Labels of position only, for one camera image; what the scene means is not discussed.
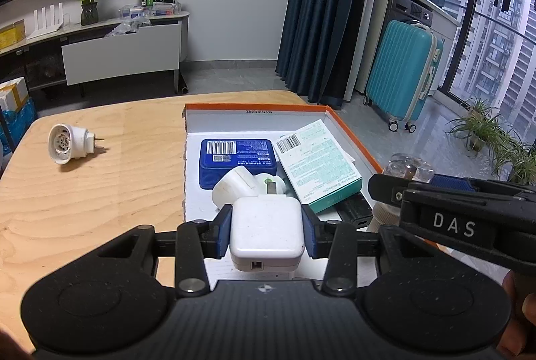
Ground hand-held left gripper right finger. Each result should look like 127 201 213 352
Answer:
301 203 441 300

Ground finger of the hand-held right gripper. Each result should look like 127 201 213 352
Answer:
408 174 536 195
368 173 415 212

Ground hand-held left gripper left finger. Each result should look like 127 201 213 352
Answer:
97 203 234 300

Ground clear plastic bottle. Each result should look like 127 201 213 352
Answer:
367 153 435 234

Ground black power adapter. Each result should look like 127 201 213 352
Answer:
334 194 374 227

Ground white square charger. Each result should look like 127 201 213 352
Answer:
229 194 306 272

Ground white rounded plug adapter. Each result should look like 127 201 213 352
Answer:
211 166 259 211

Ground white plug with green mark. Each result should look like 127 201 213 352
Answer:
251 172 286 198

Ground teal bandage box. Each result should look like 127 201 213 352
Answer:
274 119 363 214

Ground blue tin box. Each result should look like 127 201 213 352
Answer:
198 138 277 189

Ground orange-edged white cardboard box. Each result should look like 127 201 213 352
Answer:
181 103 440 289

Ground person's right hand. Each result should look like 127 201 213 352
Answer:
499 270 536 357

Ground potted spider plants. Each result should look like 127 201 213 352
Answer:
445 98 536 186

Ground teal hard-shell suitcase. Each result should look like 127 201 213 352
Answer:
363 19 444 134

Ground grey washing machine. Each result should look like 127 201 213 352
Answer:
387 0 434 26

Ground white round plug-in device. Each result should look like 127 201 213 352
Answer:
48 124 104 165

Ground dark blue curtain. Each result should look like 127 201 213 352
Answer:
275 0 376 106

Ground clear plastic bags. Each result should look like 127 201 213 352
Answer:
104 18 152 38

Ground blue plastic bag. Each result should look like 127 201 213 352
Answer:
0 98 37 156

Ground clear boxes on cabinet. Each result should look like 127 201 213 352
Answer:
118 1 182 20

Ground grey television cabinet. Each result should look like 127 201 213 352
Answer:
0 10 190 93

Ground cardboard box on floor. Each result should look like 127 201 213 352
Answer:
0 77 30 115

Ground white antenna router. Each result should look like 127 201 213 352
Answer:
26 2 64 40

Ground yellow box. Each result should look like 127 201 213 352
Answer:
0 19 26 50

